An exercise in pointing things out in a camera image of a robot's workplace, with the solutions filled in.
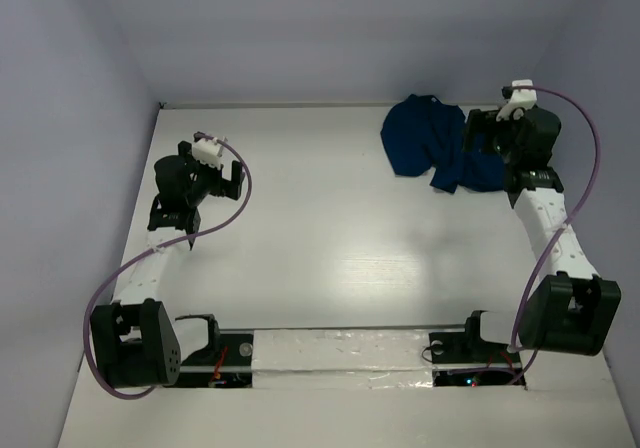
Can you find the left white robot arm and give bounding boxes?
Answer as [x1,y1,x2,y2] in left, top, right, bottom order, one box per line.
[83,132,253,401]

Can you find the blue mickey mouse t-shirt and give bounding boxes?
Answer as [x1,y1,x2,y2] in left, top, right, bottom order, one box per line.
[380,94,505,194]

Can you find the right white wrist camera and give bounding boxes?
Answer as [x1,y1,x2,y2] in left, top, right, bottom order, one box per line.
[496,79,537,122]

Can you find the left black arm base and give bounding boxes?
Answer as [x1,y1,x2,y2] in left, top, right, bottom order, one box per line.
[172,331,254,389]

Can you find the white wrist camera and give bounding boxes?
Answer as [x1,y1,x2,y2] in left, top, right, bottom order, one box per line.
[496,79,537,122]
[191,138,224,170]

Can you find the silver foil tape strip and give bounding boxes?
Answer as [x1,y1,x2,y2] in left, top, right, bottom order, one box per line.
[251,329,433,390]

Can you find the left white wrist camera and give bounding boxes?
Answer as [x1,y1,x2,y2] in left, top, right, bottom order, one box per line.
[191,138,224,170]

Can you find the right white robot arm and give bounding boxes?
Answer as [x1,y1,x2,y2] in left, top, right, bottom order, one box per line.
[463,107,621,356]

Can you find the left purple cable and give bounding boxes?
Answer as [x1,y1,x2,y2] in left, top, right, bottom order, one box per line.
[83,130,253,400]

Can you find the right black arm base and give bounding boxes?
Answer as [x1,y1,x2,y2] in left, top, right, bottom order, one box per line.
[421,331,523,388]

